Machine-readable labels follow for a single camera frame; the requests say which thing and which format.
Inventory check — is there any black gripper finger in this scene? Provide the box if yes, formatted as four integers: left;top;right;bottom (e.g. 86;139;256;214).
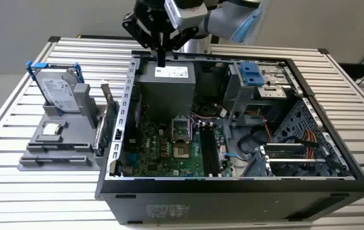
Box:
161;27;200;68
121;13;162;68

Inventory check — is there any blue RAM stick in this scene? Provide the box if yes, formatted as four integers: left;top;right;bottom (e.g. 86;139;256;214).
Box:
21;156;86;162

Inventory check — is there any black RAM slot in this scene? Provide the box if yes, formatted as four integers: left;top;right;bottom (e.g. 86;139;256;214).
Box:
208;122;224;177
198;122;214;177

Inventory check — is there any grey power supply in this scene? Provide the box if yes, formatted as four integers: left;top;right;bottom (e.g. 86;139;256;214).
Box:
133;61;197;120

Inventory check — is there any blue plastic drive latch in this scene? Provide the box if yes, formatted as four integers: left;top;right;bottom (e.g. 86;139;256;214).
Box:
238;61;264;86

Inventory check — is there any black cooler fan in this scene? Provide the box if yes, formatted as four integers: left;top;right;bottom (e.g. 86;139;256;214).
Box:
193;100;226;118

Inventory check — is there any hard disk in blue carrier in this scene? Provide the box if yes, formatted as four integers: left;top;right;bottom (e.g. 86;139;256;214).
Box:
25;61;85;115

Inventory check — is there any silver metal drive cage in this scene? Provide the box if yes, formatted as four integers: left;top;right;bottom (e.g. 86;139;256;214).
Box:
225;61;297;126

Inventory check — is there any thin locking lever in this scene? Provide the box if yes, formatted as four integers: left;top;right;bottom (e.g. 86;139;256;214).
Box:
188;118;197;142

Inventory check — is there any green graphics card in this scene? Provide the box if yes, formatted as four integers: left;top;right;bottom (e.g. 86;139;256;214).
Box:
92;80;121;156

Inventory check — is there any metal socket cover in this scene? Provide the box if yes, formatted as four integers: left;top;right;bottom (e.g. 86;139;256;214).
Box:
170;115;192;144

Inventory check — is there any grey parts rack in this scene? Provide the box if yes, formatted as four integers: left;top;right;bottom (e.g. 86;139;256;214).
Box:
17;82;118;172

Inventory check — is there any CPU socket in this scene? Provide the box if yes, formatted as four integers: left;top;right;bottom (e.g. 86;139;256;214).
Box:
172;143;192;159

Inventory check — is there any green motherboard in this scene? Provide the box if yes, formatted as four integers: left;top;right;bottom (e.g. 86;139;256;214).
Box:
122;119;236;178

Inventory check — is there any silver CPU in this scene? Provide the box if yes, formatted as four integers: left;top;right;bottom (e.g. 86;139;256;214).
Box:
42;124;61;136

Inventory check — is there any blue expansion slot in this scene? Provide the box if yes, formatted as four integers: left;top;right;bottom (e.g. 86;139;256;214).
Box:
124;154;138;168

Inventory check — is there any grey disk bay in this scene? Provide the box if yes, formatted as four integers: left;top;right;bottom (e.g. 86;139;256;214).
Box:
241;142;328;178

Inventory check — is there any black PC case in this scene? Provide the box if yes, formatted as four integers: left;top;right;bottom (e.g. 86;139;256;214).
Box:
93;49;364;226

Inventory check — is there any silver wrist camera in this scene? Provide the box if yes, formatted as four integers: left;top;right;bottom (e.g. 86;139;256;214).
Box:
164;0;209;30

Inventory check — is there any black cable loop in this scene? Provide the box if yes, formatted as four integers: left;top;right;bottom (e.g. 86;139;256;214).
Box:
236;126;265;160

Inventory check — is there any thin red wire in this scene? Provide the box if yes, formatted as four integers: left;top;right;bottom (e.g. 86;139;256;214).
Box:
262;118;273;146

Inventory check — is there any red yellow wire bundle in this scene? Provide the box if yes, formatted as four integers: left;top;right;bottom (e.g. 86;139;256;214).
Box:
299;128;319;168

